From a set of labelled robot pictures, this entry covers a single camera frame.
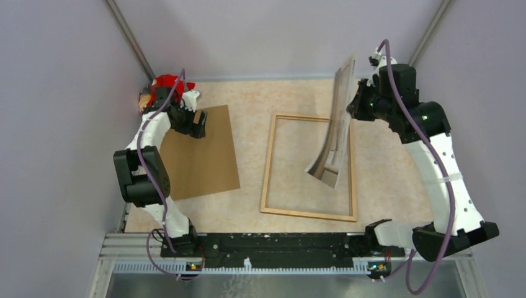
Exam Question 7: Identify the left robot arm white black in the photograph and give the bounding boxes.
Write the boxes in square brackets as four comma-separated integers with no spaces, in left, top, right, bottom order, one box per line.
[113,88,207,258]

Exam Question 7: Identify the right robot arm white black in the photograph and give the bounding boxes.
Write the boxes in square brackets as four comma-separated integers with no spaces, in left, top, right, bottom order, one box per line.
[347,64,500,261]

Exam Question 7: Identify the purple cable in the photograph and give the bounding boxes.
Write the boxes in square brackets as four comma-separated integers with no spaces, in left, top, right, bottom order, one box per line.
[136,68,205,282]
[376,38,457,296]

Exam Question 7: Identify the aluminium front rail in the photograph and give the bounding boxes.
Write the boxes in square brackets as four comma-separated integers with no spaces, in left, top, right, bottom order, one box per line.
[99,225,486,293]

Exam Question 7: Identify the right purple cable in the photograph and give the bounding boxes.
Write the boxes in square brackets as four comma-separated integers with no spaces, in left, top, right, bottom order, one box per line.
[376,38,457,296]

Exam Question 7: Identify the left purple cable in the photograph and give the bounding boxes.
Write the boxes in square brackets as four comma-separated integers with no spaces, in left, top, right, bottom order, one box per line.
[136,68,205,282]

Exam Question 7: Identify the wooden picture frame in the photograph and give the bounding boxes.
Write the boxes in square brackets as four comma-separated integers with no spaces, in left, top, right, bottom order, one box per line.
[259,113,359,222]

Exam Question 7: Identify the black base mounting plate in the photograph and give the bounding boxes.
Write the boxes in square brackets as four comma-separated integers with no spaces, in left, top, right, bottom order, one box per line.
[154,232,405,269]

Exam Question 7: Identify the red cloth doll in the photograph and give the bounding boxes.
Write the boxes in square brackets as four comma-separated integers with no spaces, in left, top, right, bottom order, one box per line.
[138,74,196,114]

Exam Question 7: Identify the brown cardboard backing board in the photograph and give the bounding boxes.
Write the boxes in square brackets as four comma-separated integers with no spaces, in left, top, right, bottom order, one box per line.
[160,105,240,201]

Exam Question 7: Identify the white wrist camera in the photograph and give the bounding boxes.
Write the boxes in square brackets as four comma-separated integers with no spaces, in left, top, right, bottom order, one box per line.
[180,89,201,112]
[368,48,388,84]

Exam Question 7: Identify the plant window photo print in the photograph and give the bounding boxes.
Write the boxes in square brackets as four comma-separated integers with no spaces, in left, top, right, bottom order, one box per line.
[305,53,357,189]

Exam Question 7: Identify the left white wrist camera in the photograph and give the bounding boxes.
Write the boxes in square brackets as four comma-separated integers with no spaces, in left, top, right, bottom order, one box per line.
[180,89,201,112]

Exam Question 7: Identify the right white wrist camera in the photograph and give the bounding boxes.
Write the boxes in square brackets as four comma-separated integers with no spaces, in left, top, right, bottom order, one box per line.
[368,48,388,84]

